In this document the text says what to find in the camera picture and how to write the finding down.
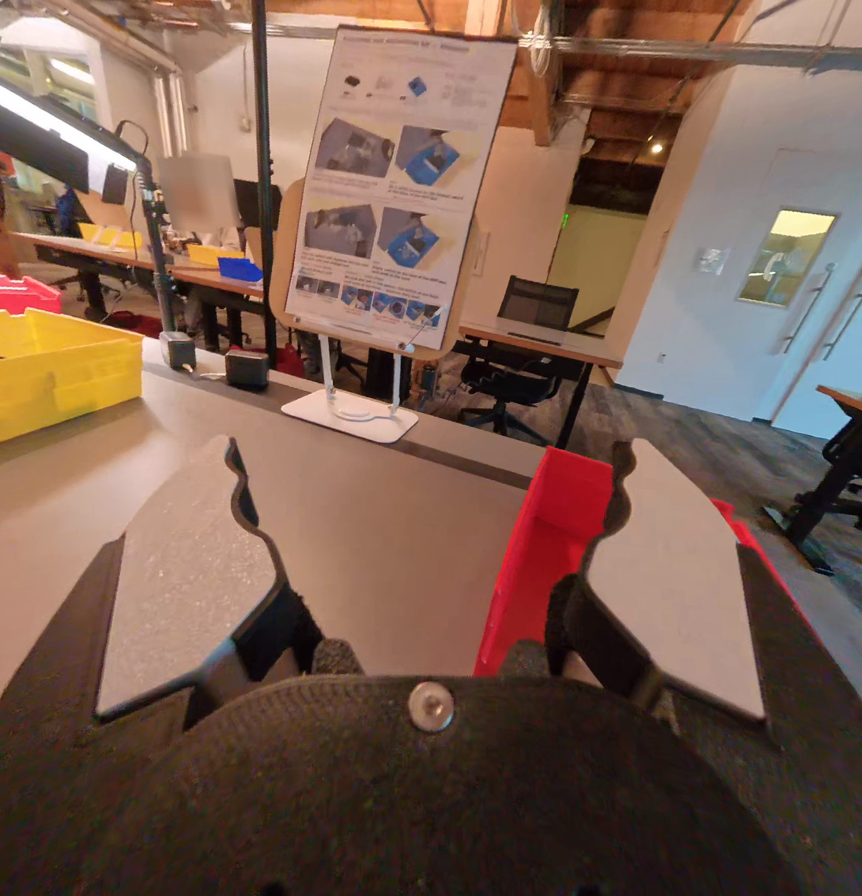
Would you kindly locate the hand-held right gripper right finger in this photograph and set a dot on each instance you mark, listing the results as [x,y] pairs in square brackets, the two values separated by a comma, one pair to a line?
[676,574]

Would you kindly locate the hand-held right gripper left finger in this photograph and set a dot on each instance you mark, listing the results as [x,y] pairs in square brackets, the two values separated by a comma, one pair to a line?
[186,560]

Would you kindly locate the large red plastic bin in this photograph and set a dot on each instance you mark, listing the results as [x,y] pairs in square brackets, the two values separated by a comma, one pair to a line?
[536,560]

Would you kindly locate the wooden desk with black chair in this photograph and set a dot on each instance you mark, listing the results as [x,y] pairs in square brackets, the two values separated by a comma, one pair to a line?
[844,483]

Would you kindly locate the black power adapter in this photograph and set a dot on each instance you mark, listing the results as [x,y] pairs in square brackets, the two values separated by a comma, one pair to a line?
[247,369]

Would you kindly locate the white board stand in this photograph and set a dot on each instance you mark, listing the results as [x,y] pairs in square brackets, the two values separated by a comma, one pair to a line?
[361,420]

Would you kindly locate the large yellow plastic bin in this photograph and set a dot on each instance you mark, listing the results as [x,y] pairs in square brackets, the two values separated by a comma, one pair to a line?
[53,378]

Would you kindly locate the black office chair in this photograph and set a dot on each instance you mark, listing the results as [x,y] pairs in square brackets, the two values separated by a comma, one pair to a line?
[515,381]

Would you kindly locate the small blue plastic bin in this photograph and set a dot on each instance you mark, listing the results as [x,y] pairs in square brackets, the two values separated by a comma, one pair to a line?
[240,269]

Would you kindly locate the black light stand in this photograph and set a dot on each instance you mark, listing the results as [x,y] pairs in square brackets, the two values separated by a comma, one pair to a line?
[156,266]

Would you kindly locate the black mesh chair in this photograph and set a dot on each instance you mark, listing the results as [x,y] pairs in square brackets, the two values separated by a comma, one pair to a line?
[539,301]

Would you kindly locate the small yellow plastic bin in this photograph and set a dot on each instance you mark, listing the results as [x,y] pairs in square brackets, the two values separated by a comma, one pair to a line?
[210,255]
[109,236]

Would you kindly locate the stacked red plastic bin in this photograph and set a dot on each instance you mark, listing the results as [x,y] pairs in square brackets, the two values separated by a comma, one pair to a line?
[18,294]

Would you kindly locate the long wooden desk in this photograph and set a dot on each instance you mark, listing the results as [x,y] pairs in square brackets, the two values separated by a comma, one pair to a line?
[88,250]

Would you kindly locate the interior window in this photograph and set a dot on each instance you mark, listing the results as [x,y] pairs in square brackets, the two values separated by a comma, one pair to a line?
[788,257]

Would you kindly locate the black vertical pole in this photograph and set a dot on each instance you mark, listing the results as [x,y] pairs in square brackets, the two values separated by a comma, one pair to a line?
[263,210]

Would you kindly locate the black monitor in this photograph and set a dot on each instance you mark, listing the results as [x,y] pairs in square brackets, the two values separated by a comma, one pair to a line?
[252,203]

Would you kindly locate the black hanging box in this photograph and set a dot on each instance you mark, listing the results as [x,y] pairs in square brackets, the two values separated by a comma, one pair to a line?
[115,183]

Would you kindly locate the instruction sheet on wooden board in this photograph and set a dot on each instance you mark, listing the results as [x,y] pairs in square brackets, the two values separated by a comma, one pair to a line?
[403,210]

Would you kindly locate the black light panel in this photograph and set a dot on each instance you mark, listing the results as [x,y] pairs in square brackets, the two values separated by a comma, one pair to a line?
[25,136]

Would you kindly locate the wall sign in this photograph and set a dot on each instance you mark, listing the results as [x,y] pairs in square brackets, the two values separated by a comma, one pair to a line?
[712,260]

